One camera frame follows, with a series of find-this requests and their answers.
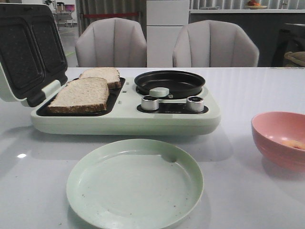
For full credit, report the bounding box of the white bread slice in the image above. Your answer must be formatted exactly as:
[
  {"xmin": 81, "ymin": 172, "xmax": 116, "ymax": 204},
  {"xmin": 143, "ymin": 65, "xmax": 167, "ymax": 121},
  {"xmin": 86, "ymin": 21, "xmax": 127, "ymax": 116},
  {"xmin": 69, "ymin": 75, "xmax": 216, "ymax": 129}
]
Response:
[
  {"xmin": 79, "ymin": 67, "xmax": 122, "ymax": 90},
  {"xmin": 48, "ymin": 77, "xmax": 110, "ymax": 114}
]

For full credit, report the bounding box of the pink plastic bowl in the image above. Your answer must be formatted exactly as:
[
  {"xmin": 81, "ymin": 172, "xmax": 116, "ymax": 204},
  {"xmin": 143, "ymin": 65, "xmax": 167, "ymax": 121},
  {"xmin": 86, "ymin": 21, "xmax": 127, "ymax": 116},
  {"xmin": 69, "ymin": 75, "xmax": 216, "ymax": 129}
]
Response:
[{"xmin": 251, "ymin": 111, "xmax": 305, "ymax": 172}]

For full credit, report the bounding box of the mint green breakfast maker lid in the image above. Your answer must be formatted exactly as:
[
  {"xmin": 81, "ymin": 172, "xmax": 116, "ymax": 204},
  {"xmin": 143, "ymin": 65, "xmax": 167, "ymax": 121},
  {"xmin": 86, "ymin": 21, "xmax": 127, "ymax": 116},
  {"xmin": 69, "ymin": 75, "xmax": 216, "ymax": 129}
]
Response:
[{"xmin": 0, "ymin": 3, "xmax": 68, "ymax": 107}]

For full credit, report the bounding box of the mint green breakfast maker base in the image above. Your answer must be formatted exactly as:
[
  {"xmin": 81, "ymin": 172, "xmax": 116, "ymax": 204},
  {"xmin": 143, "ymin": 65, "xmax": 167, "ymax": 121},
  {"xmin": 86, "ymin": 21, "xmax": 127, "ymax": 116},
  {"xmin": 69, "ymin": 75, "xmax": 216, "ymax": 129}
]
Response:
[{"xmin": 31, "ymin": 77, "xmax": 221, "ymax": 135}]

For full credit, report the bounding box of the left silver control knob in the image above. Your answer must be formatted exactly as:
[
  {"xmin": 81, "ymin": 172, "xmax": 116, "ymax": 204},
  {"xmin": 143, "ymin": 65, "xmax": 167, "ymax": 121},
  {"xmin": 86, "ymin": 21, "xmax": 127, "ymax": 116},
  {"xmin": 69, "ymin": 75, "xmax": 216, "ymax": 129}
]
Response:
[{"xmin": 141, "ymin": 95, "xmax": 159, "ymax": 111}]

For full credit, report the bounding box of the silver control knob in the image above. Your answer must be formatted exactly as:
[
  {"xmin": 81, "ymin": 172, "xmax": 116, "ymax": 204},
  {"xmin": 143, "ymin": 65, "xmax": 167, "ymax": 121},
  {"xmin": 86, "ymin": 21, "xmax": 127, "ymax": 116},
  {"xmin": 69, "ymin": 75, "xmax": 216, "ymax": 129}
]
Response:
[
  {"xmin": 141, "ymin": 95, "xmax": 159, "ymax": 111},
  {"xmin": 186, "ymin": 96, "xmax": 204, "ymax": 113}
]

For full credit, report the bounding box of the black round frying pan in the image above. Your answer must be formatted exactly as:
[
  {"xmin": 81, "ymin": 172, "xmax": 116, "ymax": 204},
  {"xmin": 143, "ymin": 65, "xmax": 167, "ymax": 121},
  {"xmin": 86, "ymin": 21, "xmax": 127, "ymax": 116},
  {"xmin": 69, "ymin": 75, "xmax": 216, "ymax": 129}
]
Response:
[{"xmin": 134, "ymin": 70, "xmax": 205, "ymax": 99}]

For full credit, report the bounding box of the right silver control knob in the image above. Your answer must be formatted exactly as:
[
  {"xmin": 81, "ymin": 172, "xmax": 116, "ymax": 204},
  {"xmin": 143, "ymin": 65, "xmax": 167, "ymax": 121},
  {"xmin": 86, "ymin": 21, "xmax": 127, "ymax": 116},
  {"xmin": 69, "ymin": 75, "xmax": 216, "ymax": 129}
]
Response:
[{"xmin": 186, "ymin": 96, "xmax": 204, "ymax": 113}]

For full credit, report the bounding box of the mint green round plate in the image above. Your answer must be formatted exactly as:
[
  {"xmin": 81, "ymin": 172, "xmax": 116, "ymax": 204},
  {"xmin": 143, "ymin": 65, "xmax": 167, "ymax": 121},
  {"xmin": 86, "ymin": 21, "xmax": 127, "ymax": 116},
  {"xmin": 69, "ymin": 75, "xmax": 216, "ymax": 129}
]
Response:
[{"xmin": 66, "ymin": 139, "xmax": 204, "ymax": 229}]

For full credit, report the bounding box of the left grey upholstered chair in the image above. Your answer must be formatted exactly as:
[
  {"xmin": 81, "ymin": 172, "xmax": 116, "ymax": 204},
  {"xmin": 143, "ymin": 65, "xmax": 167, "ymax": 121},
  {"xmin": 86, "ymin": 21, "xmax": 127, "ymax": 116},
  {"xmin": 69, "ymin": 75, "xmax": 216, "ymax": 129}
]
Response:
[{"xmin": 75, "ymin": 18, "xmax": 147, "ymax": 67}]

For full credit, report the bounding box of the grey upholstered chair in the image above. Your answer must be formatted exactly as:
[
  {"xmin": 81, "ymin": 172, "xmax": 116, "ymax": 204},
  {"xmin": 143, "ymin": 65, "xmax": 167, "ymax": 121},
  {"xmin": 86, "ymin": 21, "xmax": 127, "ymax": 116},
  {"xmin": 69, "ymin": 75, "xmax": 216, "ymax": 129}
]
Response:
[
  {"xmin": 75, "ymin": 18, "xmax": 147, "ymax": 67},
  {"xmin": 173, "ymin": 20, "xmax": 259, "ymax": 68}
]

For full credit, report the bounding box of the right grey upholstered chair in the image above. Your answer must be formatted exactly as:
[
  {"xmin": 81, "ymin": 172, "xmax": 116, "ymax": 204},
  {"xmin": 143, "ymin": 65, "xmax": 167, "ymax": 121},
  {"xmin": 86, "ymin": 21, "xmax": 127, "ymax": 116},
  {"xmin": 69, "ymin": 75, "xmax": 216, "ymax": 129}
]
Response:
[{"xmin": 173, "ymin": 20, "xmax": 259, "ymax": 68}]

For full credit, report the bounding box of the white refrigerator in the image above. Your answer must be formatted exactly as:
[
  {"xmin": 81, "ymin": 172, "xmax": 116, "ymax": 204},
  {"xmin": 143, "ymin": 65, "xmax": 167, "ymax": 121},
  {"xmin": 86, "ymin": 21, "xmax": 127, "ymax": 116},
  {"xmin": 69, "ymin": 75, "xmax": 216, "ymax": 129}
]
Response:
[{"xmin": 146, "ymin": 0, "xmax": 190, "ymax": 67}]

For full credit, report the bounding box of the red barrier belt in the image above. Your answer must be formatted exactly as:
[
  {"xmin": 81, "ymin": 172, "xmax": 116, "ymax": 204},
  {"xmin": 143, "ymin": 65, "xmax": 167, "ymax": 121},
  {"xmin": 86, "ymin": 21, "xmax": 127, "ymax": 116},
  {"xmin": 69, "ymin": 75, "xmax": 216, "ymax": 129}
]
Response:
[{"xmin": 82, "ymin": 12, "xmax": 139, "ymax": 18}]

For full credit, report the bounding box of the background metal cart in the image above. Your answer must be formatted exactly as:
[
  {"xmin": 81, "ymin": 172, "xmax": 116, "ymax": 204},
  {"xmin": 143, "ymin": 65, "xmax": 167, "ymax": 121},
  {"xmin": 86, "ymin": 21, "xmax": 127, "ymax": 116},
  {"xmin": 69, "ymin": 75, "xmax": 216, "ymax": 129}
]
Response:
[{"xmin": 43, "ymin": 0, "xmax": 75, "ymax": 27}]

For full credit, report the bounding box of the grey kitchen counter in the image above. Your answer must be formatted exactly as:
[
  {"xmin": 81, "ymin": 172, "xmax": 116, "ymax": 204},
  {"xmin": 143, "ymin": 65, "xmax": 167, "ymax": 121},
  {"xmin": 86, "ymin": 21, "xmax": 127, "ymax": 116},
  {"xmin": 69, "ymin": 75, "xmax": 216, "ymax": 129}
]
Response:
[{"xmin": 189, "ymin": 9, "xmax": 305, "ymax": 67}]

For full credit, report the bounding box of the fruit plate on counter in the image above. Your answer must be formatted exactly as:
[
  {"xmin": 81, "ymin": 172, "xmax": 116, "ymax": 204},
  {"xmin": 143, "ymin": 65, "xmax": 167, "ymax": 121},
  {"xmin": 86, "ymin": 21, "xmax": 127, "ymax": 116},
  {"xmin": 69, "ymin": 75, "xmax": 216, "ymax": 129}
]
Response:
[{"xmin": 245, "ymin": 0, "xmax": 267, "ymax": 10}]

